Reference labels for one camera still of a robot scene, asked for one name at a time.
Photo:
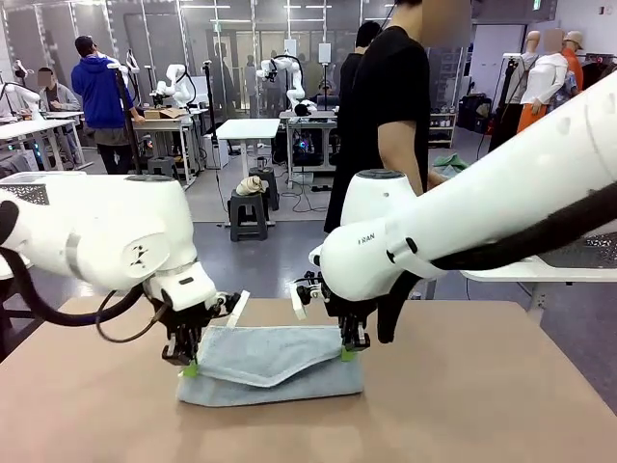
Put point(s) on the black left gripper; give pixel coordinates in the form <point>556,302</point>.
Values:
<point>182,323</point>

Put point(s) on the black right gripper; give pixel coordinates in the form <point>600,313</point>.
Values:
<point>352,311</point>

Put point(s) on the light blue towel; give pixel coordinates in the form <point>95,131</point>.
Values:
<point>289,386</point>

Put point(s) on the green towel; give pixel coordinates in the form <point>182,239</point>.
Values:
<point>449,160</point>

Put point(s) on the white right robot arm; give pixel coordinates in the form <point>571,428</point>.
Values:
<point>482,207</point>

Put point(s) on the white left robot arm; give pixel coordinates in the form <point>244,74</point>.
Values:
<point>96,231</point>

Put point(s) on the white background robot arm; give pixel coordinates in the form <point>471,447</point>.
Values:
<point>176,84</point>
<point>287,72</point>

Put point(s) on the dark mesh basket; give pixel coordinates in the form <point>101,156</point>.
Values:
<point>595,246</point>

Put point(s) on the grey step stool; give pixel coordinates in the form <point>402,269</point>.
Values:
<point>267,185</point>
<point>248,217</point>
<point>161,168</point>

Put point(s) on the floor power strip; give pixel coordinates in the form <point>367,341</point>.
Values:
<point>322,188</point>

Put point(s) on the white side table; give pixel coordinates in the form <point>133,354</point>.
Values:
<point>506,275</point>

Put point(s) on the beige cloth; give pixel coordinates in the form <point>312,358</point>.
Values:
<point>250,185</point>

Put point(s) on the grey blue towel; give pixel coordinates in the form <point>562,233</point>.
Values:
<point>450,171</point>

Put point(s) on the white computer tower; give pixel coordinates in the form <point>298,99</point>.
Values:
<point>217,152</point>

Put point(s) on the white perforated box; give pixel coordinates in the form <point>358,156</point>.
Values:
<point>24,189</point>

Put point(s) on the grey robot desk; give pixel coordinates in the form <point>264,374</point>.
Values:
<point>308,116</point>

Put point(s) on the storage shelf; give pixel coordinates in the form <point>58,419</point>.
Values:
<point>443,125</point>

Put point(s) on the white height-adjustable desk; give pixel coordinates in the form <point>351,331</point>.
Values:
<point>248,129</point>

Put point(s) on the cardboard box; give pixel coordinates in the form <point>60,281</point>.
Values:
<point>161,114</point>

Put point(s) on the black tripod stand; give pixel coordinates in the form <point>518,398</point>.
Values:
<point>127,116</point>
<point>209,101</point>

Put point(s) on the person in black clothes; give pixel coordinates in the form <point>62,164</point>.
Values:
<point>385,96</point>

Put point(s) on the black suitcases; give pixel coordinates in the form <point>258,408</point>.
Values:
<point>474,113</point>

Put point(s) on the person in black behind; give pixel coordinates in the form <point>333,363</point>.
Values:
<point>354,72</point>

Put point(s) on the white workbench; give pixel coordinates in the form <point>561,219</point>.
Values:
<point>34,128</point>

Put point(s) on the man in blue hoodie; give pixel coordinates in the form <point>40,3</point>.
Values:
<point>99,96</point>

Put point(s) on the seated person in grey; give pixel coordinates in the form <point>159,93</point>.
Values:
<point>55,96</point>

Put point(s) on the white rectangular panel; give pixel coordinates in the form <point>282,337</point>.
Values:
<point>325,52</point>
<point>290,48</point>

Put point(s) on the person in white shirt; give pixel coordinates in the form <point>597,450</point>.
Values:
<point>552,72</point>

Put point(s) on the person in orange with cap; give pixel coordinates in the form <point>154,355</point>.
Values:
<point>573,58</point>

